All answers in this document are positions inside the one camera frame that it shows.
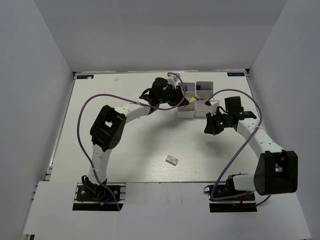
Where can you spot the white staples box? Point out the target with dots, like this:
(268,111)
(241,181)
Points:
(172,160)

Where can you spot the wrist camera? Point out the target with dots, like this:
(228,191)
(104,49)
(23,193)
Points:
(172,78)
(213,104)

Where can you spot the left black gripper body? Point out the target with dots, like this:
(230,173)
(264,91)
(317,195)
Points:
(166,97)

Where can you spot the white divided container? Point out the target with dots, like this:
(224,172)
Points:
(207,89)
(188,111)

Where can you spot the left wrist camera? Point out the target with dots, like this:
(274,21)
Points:
(172,78)

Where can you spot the left white divided container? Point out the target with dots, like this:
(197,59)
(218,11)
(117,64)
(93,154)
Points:
(188,111)

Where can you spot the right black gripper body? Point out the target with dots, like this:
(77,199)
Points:
(223,120)

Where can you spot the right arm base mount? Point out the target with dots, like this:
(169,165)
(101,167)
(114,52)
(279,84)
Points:
(242,204)

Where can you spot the right white divided container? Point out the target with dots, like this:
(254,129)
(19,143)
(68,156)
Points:
(207,89)

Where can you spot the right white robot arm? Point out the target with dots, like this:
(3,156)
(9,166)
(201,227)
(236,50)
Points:
(277,169)

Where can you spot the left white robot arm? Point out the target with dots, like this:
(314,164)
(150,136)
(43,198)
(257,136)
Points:
(107,129)

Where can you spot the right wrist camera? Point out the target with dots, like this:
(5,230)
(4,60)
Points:
(213,104)

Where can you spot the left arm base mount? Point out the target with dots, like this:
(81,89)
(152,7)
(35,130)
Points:
(85,200)

